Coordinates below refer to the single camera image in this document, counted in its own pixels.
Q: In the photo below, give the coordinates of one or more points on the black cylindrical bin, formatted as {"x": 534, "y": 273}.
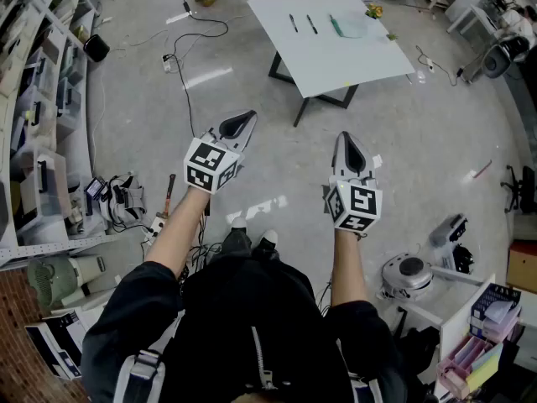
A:
{"x": 96, "y": 48}

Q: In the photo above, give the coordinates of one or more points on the brown box with red lid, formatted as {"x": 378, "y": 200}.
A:
{"x": 522, "y": 267}

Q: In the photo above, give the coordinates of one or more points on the person's black clothing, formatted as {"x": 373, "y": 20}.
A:
{"x": 251, "y": 330}

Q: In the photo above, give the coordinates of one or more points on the grey swivel chair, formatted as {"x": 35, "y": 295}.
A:
{"x": 495, "y": 63}

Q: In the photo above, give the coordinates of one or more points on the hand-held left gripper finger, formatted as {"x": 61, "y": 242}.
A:
{"x": 224, "y": 122}
{"x": 245, "y": 134}

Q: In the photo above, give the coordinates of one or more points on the small blue-screen device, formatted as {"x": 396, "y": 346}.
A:
{"x": 95, "y": 189}

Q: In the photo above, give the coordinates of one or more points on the black pen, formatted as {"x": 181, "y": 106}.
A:
{"x": 312, "y": 24}
{"x": 293, "y": 22}

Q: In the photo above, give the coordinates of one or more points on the clear plastic pouch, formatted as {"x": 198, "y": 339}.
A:
{"x": 352, "y": 27}

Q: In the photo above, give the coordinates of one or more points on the black table leg frame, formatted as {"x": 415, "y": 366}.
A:
{"x": 302, "y": 111}

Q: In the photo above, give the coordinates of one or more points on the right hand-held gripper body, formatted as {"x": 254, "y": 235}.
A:
{"x": 354, "y": 204}

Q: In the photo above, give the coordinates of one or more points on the grey round appliance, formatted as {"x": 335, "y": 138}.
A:
{"x": 409, "y": 273}

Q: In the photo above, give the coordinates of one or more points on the pink desk organizer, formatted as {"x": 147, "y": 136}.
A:
{"x": 461, "y": 363}

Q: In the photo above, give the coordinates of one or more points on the white power strip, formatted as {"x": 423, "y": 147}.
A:
{"x": 167, "y": 64}
{"x": 157, "y": 225}
{"x": 430, "y": 64}

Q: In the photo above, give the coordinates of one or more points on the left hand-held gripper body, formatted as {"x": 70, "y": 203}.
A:
{"x": 210, "y": 164}

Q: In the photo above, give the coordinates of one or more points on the white desk frame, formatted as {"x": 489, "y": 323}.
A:
{"x": 457, "y": 326}

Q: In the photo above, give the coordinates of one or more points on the white metal shelving unit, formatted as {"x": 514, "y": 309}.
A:
{"x": 42, "y": 248}

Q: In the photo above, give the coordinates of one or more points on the clear bin of black items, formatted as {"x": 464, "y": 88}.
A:
{"x": 449, "y": 229}

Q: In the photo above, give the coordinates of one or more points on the purple file tray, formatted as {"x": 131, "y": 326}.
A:
{"x": 495, "y": 298}

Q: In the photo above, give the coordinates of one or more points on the small green potted plant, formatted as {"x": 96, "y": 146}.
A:
{"x": 392, "y": 37}

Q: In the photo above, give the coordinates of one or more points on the pale green fan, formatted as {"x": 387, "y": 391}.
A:
{"x": 46, "y": 277}

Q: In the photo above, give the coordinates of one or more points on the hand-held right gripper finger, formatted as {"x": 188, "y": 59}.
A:
{"x": 367, "y": 160}
{"x": 339, "y": 158}

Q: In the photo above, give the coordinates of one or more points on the black and white carton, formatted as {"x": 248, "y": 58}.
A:
{"x": 54, "y": 342}

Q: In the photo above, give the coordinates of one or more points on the person's right forearm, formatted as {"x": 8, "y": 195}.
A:
{"x": 348, "y": 267}

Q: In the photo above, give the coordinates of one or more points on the orange flower potted plant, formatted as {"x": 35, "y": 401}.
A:
{"x": 373, "y": 11}

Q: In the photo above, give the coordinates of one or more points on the black office chair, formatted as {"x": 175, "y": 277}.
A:
{"x": 526, "y": 189}

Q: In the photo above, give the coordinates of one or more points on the red stick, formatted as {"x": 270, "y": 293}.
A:
{"x": 482, "y": 169}

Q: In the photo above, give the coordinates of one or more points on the person's white-toed shoe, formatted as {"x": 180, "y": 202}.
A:
{"x": 239, "y": 222}
{"x": 269, "y": 237}

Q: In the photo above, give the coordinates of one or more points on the person's left forearm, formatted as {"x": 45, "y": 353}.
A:
{"x": 176, "y": 229}

